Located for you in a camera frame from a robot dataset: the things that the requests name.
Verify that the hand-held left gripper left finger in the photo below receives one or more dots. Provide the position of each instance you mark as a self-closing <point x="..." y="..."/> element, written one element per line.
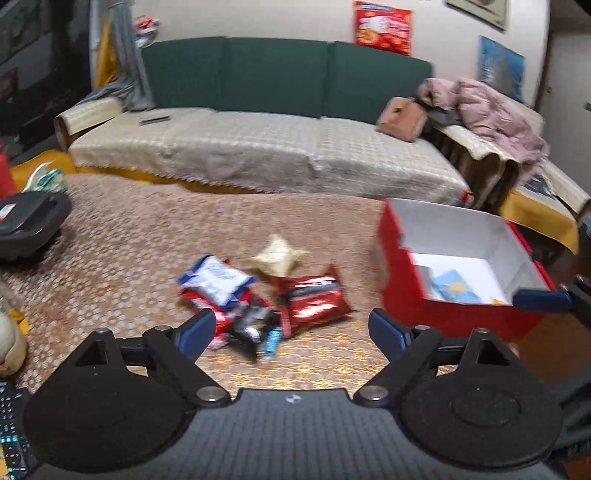
<point x="201" y="330"/>

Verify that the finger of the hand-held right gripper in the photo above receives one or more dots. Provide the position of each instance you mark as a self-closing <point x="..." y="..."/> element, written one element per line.
<point x="540" y="300"/>

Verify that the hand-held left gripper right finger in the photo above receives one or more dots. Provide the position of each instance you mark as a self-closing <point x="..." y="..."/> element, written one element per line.
<point x="385" y="330"/>

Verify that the red checked snack packet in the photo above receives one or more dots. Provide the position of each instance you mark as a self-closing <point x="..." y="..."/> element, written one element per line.
<point x="231" y="318"/>

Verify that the red cardboard box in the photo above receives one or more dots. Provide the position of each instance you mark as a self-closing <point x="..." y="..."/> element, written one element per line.
<point x="406" y="286"/>

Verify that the black snack packet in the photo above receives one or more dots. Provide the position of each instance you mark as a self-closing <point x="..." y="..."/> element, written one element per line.
<point x="251" y="327"/>

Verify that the blue and white snack packet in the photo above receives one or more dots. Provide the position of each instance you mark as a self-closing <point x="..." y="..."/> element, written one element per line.
<point x="217" y="279"/>

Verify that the red and brown snack packet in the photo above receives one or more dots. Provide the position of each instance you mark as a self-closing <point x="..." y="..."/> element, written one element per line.
<point x="314" y="300"/>

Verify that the light blue snack packet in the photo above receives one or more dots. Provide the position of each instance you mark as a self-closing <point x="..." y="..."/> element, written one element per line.
<point x="455" y="286"/>

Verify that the cream snack packet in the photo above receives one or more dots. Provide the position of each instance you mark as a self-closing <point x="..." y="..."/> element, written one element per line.
<point x="277" y="256"/>

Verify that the yellow cloth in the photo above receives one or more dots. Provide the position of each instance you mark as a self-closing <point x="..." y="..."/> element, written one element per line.
<point x="540" y="217"/>

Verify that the gold patterned tablecloth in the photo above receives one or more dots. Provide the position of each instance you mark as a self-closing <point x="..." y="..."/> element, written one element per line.
<point x="138" y="240"/>

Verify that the wooden side sofa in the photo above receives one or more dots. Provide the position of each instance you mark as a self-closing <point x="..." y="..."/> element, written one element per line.
<point x="489" y="170"/>

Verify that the beige jug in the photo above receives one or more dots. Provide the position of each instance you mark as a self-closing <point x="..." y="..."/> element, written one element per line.
<point x="11" y="344"/>

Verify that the beige sofa cover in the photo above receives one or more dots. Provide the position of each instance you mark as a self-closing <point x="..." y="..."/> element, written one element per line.
<point x="258" y="147"/>

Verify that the pink padded jacket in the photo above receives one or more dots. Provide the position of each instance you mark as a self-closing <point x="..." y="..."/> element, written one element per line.
<point x="489" y="115"/>

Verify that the black tabletop appliance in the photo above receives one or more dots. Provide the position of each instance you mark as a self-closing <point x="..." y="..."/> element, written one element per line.
<point x="27" y="221"/>

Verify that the brown bag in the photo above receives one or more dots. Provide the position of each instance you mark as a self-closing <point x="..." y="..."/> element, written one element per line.
<point x="401" y="119"/>

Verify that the black remote control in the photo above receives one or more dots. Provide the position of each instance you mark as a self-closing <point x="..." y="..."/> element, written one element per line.
<point x="14" y="429"/>

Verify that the black remote on sofa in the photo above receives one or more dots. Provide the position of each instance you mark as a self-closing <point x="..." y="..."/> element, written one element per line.
<point x="155" y="121"/>

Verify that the green and white packet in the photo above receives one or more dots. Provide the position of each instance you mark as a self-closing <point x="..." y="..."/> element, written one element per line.
<point x="46" y="179"/>

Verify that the red water bottle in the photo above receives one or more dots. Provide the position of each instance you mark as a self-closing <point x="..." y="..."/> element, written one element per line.
<point x="7" y="173"/>

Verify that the green sofa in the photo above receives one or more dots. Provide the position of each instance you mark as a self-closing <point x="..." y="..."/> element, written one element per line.
<point x="277" y="74"/>

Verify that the grey curtain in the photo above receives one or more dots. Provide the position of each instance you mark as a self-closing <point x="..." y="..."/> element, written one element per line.
<point x="131" y="60"/>

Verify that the red printed cushion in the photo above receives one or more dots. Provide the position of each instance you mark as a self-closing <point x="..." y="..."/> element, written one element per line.
<point x="383" y="25"/>

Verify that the plush toy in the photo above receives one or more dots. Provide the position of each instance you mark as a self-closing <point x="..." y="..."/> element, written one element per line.
<point x="147" y="30"/>

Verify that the dark glass cabinet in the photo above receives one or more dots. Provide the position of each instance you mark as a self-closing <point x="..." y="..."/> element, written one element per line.
<point x="41" y="60"/>

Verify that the blue wall poster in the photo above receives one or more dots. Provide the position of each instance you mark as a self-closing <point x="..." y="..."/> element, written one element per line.
<point x="502" y="69"/>

